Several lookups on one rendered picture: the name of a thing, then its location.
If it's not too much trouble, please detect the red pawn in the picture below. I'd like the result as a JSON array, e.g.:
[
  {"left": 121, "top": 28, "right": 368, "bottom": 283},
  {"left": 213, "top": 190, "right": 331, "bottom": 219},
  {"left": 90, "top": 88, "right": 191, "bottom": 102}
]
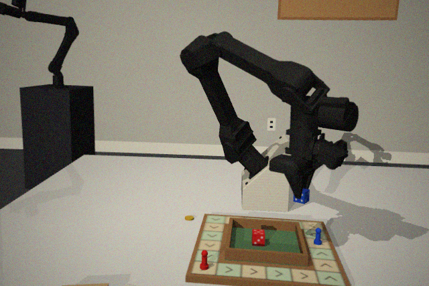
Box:
[{"left": 200, "top": 251, "right": 208, "bottom": 270}]

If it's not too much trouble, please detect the blue die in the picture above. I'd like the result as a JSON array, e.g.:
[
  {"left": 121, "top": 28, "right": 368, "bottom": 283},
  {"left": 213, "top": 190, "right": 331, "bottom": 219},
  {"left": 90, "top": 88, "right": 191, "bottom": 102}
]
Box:
[{"left": 294, "top": 188, "right": 310, "bottom": 204}]

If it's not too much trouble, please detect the red die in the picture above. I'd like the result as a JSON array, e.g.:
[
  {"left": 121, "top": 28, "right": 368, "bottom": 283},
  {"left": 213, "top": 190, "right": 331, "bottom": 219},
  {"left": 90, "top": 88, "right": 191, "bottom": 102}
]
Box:
[{"left": 251, "top": 229, "right": 265, "bottom": 246}]

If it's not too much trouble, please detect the blue pawn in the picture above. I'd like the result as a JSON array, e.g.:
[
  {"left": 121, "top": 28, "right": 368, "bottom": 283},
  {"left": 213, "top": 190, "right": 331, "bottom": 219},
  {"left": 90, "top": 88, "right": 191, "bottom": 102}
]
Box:
[{"left": 314, "top": 228, "right": 322, "bottom": 245}]

